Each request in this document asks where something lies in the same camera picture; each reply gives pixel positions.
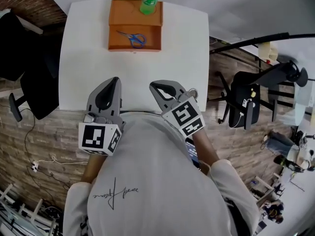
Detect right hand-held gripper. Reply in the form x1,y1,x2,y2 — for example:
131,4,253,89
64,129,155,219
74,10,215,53
149,80,206,140

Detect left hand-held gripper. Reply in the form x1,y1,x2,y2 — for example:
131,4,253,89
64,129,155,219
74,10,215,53
78,77,126,156

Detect blue-handled scissors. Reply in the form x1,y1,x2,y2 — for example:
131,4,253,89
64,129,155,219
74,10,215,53
116,30,146,49

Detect orange wooden box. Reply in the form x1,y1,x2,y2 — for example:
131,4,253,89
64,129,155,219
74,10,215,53
108,0,164,53

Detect person's right forearm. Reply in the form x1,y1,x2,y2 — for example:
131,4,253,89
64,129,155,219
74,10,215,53
190,129,221,175

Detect person's left forearm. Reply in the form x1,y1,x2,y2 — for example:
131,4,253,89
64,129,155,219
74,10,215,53
80,154,108,184

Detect black timer tablet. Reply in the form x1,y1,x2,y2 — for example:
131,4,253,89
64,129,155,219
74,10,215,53
185,137,201,170

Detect black mesh office chair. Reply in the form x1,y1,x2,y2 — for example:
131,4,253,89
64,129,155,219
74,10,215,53
215,61,309,131

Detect person's white shirt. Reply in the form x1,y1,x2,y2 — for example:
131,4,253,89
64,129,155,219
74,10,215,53
63,111,260,236

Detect green plastic bottle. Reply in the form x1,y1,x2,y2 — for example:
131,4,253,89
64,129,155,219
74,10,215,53
139,0,162,16

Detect white metal rack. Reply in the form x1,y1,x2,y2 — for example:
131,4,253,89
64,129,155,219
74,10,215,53
0,183,65,236

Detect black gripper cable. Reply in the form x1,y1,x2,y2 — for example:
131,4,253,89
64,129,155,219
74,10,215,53
120,109,163,115

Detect white floor cable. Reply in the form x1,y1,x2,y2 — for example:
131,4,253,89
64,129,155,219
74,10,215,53
34,155,90,167

